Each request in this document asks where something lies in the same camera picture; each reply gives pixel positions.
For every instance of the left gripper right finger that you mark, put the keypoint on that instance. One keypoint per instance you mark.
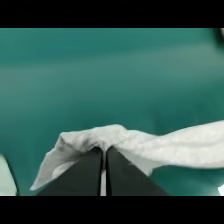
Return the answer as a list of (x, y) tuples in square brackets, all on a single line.
[(128, 178)]

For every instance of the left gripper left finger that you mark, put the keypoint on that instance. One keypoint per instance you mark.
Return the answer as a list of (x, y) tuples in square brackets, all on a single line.
[(83, 176)]

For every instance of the white shirt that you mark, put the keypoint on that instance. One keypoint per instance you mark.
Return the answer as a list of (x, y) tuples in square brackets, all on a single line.
[(180, 148)]

